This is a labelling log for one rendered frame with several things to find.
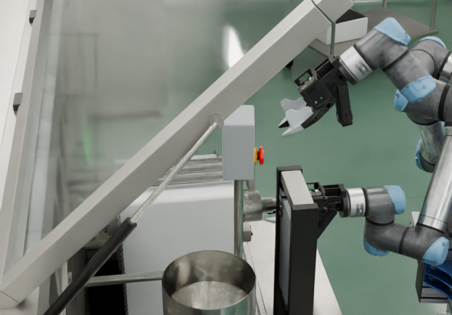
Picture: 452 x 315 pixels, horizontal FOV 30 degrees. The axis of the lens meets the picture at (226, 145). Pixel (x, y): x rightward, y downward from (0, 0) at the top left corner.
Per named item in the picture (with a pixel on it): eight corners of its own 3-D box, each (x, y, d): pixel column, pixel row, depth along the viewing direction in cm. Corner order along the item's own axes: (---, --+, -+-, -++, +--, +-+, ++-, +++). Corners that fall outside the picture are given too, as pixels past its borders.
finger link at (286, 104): (266, 108, 202) (296, 86, 198) (281, 123, 204) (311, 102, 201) (266, 115, 199) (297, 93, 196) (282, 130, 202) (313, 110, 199)
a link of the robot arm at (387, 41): (416, 44, 187) (391, 13, 187) (376, 75, 190) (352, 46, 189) (413, 41, 195) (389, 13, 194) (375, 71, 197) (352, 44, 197)
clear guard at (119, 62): (323, 5, 89) (320, 1, 89) (10, 287, 102) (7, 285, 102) (208, -164, 180) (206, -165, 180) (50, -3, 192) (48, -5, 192)
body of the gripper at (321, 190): (296, 182, 217) (342, 179, 219) (295, 211, 222) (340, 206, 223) (303, 198, 211) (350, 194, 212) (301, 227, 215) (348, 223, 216)
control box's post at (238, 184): (243, 270, 146) (243, 171, 136) (234, 271, 145) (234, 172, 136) (242, 265, 147) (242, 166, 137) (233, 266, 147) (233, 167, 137)
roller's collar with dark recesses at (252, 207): (261, 227, 176) (262, 200, 172) (233, 229, 175) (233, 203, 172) (257, 210, 181) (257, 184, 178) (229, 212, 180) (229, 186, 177)
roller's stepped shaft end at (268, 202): (288, 213, 177) (289, 200, 175) (260, 216, 176) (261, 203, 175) (286, 205, 180) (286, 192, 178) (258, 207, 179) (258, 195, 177)
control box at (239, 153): (264, 180, 133) (265, 124, 128) (222, 180, 133) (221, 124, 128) (263, 158, 139) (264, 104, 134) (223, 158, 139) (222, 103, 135)
